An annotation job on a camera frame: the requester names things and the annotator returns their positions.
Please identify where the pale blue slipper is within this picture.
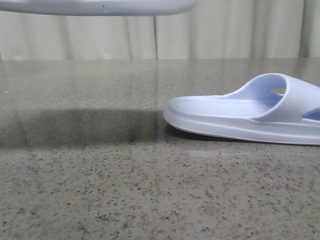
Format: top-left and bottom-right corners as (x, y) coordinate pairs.
(0, 0), (197, 16)
(164, 73), (320, 145)

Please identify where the pale green curtain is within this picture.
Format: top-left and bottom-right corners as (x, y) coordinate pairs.
(0, 0), (320, 60)

